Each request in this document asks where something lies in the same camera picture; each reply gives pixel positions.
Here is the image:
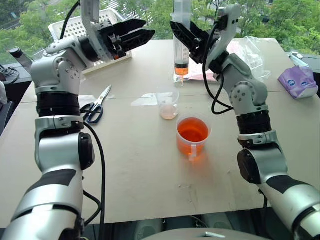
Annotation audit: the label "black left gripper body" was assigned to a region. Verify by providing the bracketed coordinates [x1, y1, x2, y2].
[98, 19, 128, 61]

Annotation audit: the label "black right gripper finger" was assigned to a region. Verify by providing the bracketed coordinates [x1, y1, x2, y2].
[169, 20, 201, 53]
[190, 20, 210, 41]

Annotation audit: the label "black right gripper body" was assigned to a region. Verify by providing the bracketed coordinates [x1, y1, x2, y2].
[189, 30, 215, 64]

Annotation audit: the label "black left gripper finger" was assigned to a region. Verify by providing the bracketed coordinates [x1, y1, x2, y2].
[114, 18, 148, 36]
[118, 29, 156, 51]

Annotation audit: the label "large clear plastic syringe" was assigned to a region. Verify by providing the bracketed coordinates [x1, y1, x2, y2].
[170, 0, 193, 87]

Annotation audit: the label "small clear plastic cup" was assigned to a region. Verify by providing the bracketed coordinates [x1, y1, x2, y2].
[155, 85, 181, 121]

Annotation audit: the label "clear cup with red liquid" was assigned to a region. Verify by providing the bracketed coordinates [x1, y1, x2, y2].
[175, 112, 212, 163]

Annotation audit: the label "white perforated plastic basket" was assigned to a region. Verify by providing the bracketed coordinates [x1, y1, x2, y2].
[48, 8, 134, 76]

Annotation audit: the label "clear plastic bag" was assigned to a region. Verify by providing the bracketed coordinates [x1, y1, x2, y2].
[234, 35, 273, 81]

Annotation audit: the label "black cylindrical device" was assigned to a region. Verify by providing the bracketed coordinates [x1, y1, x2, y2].
[9, 47, 35, 74]

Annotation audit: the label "packaged item in clear wrapper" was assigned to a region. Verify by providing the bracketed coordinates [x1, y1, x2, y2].
[286, 50, 310, 68]

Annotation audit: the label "purple tissue pack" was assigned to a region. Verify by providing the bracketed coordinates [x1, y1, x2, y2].
[277, 65, 320, 100]

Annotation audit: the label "black side table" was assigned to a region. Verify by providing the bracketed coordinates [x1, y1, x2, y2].
[0, 61, 35, 137]

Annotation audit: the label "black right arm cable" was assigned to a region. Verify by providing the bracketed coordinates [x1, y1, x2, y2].
[201, 22, 235, 116]

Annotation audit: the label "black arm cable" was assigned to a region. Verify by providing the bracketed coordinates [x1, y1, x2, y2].
[59, 0, 107, 240]
[201, 22, 235, 116]

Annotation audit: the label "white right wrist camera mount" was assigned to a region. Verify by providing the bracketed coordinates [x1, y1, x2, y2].
[205, 4, 242, 69]

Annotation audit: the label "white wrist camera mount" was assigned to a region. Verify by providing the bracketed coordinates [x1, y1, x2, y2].
[79, 0, 114, 63]
[205, 4, 242, 69]

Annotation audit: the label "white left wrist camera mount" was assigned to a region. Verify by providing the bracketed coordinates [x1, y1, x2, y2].
[79, 0, 114, 63]

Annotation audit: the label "blue handled scissors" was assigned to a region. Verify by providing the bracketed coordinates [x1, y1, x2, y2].
[79, 84, 113, 125]

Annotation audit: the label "tangled black cords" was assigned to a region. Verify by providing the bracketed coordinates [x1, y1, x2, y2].
[0, 64, 21, 85]

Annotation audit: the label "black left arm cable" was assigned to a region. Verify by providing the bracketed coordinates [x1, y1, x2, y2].
[59, 0, 107, 240]

